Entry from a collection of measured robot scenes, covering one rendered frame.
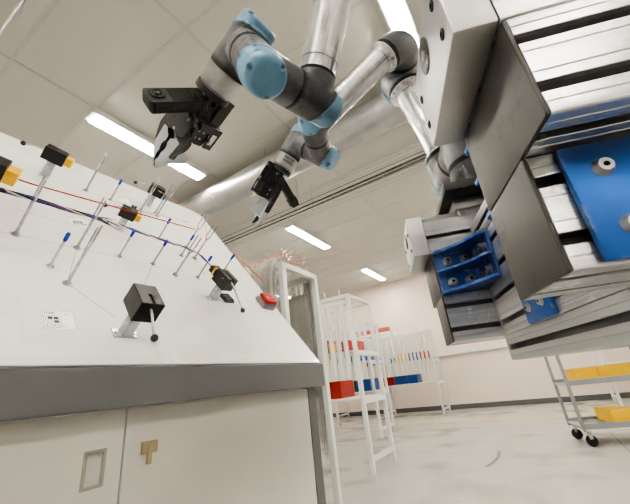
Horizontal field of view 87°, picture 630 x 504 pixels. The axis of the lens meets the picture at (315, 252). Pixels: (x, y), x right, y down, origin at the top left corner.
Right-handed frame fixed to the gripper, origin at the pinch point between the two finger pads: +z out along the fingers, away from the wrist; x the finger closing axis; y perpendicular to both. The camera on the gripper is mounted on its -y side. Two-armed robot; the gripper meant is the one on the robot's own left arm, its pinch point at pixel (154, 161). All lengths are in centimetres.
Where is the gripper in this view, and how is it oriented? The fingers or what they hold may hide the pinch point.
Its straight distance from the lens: 81.9
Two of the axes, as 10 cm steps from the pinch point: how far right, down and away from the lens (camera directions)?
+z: -6.7, 6.6, 3.4
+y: 4.3, -0.2, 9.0
